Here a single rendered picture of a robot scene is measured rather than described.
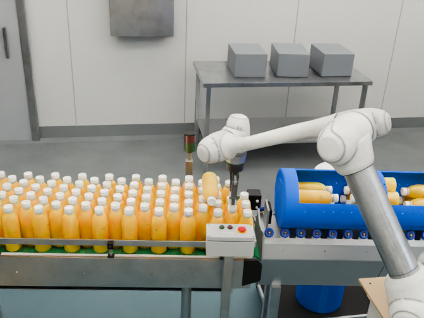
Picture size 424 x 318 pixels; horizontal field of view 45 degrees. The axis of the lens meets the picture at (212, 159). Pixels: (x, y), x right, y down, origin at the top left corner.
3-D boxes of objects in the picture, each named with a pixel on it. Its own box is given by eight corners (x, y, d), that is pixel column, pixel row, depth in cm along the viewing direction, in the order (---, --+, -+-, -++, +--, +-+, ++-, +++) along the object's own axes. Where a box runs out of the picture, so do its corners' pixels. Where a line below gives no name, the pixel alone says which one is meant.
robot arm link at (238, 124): (233, 141, 226) (214, 151, 216) (235, 108, 219) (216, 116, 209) (253, 148, 220) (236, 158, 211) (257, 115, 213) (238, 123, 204)
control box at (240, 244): (253, 257, 218) (255, 236, 214) (206, 256, 217) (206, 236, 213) (250, 243, 227) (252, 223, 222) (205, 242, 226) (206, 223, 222)
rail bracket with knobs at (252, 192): (260, 214, 267) (262, 197, 262) (247, 214, 267) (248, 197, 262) (258, 204, 276) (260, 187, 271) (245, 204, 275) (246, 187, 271)
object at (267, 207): (270, 232, 248) (272, 210, 242) (265, 232, 248) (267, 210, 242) (267, 221, 257) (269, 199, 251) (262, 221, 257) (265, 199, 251)
